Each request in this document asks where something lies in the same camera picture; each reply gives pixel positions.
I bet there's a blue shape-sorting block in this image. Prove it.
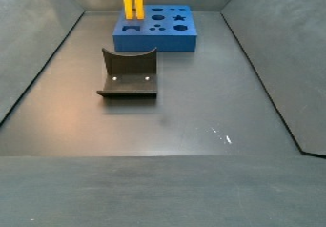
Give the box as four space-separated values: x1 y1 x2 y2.
112 5 198 52

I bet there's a black curved holder bracket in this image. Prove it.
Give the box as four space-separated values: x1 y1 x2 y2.
96 49 158 97

